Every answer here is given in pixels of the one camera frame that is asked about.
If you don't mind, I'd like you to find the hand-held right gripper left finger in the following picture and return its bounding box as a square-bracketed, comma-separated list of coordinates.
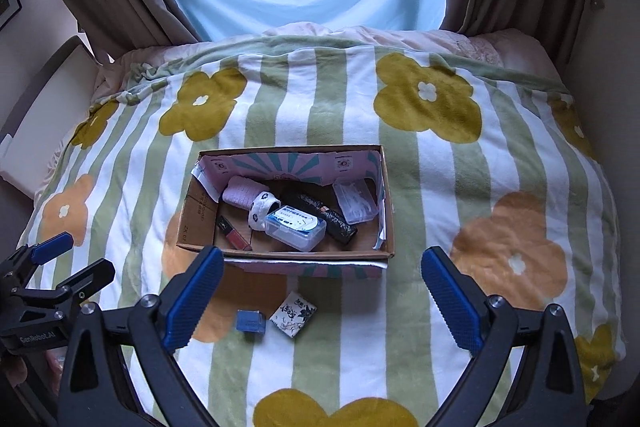
[60, 244, 226, 427]

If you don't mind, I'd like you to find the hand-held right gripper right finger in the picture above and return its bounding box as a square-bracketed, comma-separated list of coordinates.
[421, 246, 587, 427]

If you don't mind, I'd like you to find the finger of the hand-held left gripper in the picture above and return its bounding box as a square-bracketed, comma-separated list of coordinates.
[20, 258, 117, 309]
[0, 232, 76, 280]

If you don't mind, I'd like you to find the small blue box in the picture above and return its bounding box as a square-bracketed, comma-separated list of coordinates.
[236, 308, 266, 335]

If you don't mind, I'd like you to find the pink printed cardboard box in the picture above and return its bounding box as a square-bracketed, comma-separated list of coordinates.
[176, 143, 396, 282]

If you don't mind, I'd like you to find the red lip gloss tube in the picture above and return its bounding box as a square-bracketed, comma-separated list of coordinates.
[216, 215, 253, 251]

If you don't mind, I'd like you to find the white floral print packet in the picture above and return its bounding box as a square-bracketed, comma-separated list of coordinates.
[268, 291, 317, 338]

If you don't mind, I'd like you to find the black and white sock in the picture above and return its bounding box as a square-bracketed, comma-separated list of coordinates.
[247, 190, 281, 232]

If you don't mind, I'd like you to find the pink sock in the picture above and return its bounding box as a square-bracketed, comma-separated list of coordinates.
[221, 176, 271, 212]

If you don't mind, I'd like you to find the blue label plastic box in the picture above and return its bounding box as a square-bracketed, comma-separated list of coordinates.
[264, 204, 327, 253]

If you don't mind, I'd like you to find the black patterned roll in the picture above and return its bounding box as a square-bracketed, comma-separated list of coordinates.
[285, 192, 358, 244]

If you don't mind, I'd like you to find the clear plastic floss box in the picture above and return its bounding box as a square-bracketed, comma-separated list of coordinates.
[332, 180, 378, 225]

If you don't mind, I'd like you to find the person's left hand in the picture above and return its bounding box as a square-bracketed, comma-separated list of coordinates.
[0, 349, 66, 390]

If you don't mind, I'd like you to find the cream padded headboard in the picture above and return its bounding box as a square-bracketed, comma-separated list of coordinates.
[0, 34, 101, 198]

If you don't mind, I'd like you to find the striped floral blanket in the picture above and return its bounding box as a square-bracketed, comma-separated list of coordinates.
[20, 34, 628, 427]

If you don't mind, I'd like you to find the pink bedsheet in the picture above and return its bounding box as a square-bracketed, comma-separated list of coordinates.
[95, 22, 561, 80]

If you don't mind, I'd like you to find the framed wall picture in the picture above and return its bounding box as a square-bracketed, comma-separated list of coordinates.
[0, 0, 23, 30]

